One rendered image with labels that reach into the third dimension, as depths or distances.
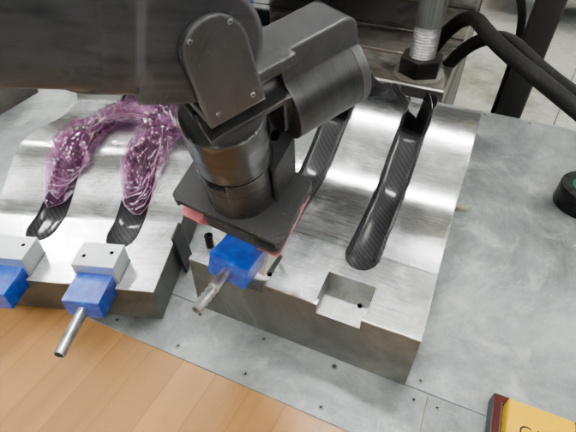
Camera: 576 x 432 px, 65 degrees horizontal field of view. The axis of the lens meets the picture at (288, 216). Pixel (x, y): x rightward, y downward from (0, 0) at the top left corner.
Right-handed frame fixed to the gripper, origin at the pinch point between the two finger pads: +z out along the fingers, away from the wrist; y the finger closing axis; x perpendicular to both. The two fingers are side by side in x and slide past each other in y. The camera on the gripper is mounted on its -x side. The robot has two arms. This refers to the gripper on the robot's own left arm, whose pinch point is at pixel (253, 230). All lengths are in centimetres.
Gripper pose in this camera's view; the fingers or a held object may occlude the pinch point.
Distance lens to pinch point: 46.2
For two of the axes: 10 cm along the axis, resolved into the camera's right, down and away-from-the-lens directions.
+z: 0.3, 4.1, 9.1
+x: -4.3, 8.3, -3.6
